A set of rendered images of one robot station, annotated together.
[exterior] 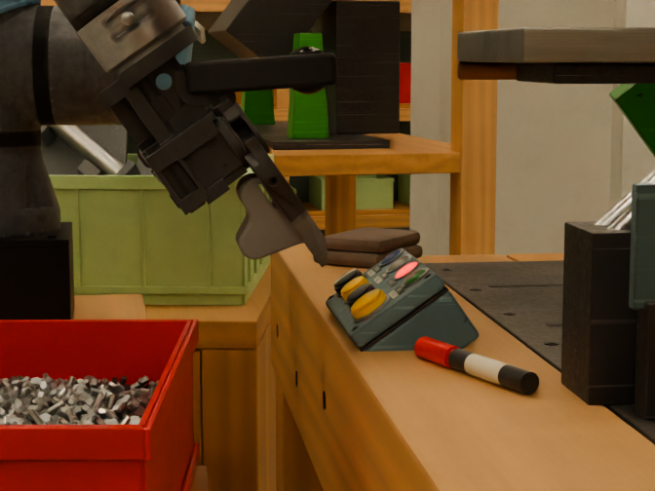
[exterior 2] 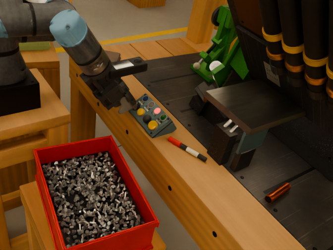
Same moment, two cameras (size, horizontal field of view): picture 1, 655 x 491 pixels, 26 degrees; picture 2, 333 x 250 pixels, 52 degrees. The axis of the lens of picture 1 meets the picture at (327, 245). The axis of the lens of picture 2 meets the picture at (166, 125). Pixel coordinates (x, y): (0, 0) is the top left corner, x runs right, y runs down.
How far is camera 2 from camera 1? 68 cm
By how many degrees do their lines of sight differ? 42
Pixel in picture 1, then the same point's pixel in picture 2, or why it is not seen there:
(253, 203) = (123, 101)
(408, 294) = (164, 124)
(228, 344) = (51, 67)
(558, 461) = (232, 201)
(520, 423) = (213, 180)
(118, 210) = not seen: hidden behind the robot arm
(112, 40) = (91, 70)
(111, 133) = not seen: outside the picture
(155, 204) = not seen: hidden behind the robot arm
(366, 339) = (153, 135)
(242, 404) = (56, 82)
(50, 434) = (137, 229)
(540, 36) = (253, 129)
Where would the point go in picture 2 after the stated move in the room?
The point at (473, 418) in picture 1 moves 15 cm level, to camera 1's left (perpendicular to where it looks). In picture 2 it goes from (202, 179) to (152, 192)
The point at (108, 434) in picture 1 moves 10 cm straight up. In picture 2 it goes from (150, 225) to (157, 195)
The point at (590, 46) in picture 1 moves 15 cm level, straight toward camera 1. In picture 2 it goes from (261, 128) to (299, 178)
